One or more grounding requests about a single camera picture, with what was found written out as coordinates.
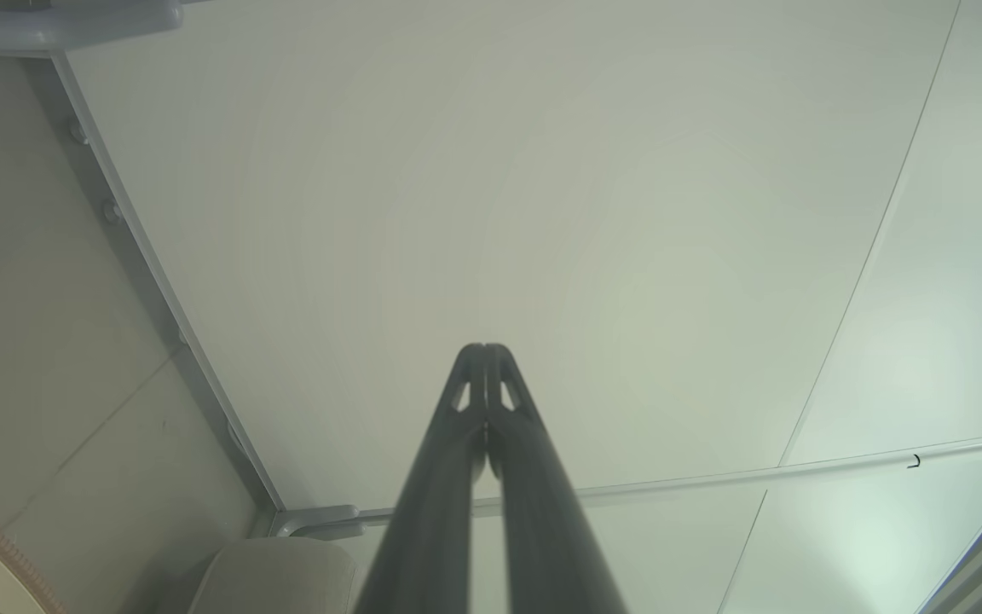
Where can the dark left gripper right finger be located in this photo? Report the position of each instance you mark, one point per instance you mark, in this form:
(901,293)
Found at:
(542,529)

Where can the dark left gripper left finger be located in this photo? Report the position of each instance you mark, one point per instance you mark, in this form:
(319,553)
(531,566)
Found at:
(431,512)

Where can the grey partition leg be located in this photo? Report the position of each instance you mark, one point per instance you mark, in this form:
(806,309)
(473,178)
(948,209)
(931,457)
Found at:
(316,520)
(56,21)

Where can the grey fabric sofa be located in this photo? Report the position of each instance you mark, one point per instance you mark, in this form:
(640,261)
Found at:
(278,580)

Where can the white partition panel grey frame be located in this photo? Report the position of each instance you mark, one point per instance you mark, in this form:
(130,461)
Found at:
(798,546)
(491,213)

